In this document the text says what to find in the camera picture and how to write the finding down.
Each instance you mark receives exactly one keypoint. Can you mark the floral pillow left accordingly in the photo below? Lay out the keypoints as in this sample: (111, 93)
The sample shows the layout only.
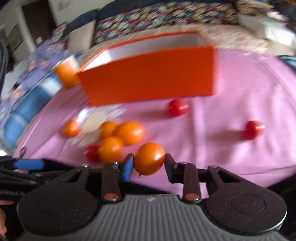
(150, 17)

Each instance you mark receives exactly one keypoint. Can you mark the floral pillow right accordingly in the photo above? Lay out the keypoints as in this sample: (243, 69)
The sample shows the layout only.
(192, 12)

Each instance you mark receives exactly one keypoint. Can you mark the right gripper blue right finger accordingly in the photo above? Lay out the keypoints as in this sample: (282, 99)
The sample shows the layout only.
(186, 174)

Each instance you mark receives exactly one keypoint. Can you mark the red ball fruit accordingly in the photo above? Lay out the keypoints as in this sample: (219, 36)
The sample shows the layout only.
(177, 107)
(253, 129)
(91, 154)

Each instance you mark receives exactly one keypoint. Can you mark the person's hand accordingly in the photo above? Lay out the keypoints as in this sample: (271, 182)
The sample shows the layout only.
(3, 228)

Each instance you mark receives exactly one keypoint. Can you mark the blue striped blanket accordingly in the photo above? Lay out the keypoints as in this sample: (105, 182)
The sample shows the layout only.
(19, 109)

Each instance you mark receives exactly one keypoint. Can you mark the floral pillow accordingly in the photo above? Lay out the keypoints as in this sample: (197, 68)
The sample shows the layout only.
(192, 12)
(150, 17)

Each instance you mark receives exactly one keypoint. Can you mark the purple floral blanket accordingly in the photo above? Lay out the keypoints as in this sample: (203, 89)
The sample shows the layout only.
(36, 67)

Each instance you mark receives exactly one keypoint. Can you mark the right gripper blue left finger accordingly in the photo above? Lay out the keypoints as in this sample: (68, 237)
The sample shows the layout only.
(113, 175)

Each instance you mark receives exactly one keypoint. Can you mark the pink tablecloth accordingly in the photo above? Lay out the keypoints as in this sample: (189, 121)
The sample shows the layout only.
(253, 86)

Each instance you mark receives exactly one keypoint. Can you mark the beige cushion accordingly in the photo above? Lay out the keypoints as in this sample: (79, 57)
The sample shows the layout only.
(80, 39)

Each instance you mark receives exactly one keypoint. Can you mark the small orange tangerine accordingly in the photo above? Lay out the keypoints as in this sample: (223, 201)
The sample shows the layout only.
(107, 129)
(72, 128)
(110, 150)

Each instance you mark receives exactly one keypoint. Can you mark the orange white cup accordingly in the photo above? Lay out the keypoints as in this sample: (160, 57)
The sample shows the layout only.
(66, 70)

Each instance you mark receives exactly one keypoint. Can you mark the large orange fruit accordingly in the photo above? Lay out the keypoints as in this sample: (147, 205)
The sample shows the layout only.
(149, 158)

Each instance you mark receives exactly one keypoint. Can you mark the orange cardboard box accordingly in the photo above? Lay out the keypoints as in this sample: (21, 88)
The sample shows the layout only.
(181, 64)

